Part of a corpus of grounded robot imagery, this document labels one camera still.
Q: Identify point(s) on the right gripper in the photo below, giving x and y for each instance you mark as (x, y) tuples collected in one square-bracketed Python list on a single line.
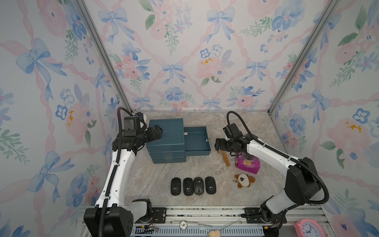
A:
[(221, 144)]

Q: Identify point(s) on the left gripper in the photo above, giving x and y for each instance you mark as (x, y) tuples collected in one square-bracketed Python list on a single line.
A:
[(153, 136)]

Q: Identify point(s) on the teal drawer cabinet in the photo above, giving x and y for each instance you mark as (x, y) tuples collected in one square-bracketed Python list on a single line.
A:
[(171, 147)]

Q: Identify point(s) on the black computer mouse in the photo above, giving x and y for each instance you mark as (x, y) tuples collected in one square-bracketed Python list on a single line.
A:
[(198, 186), (210, 185), (188, 186), (175, 186)]

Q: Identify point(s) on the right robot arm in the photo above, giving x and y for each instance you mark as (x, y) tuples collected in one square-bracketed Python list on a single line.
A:
[(302, 184)]

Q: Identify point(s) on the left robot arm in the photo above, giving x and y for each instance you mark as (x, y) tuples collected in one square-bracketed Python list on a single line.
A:
[(110, 217)]

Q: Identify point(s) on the purple snack bag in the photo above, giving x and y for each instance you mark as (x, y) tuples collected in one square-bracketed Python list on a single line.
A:
[(247, 162)]

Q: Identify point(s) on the brown plush dog toy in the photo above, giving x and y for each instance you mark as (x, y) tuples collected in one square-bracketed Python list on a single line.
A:
[(243, 180)]

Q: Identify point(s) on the pink alarm clock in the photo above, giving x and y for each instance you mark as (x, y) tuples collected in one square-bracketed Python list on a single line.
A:
[(308, 228)]

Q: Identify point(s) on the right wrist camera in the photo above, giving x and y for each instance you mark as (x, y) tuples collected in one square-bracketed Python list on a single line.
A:
[(231, 130)]

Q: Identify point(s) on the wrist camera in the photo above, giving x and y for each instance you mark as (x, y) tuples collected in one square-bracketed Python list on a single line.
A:
[(231, 130), (140, 119)]

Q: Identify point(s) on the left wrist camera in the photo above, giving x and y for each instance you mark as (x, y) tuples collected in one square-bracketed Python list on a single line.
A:
[(140, 119)]

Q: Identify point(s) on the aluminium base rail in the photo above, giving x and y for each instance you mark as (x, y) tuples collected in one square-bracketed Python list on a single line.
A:
[(199, 221)]

